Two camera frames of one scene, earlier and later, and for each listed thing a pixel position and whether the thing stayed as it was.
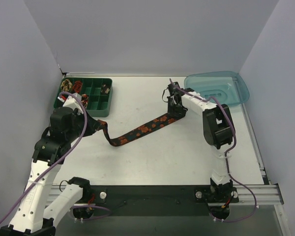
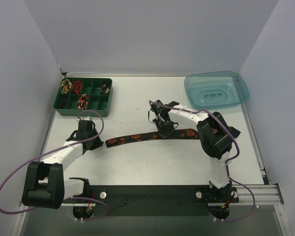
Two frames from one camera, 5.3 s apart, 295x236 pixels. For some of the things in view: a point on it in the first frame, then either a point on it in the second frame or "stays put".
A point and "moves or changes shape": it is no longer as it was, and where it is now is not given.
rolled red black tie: x=77 y=86 stays put
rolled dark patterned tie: x=104 y=90 stays put
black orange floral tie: x=167 y=119 moves or changes shape
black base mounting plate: x=155 y=200 stays put
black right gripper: x=175 y=108 to x=165 y=127
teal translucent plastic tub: x=226 y=87 stays put
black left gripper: x=89 y=125 to x=89 y=142
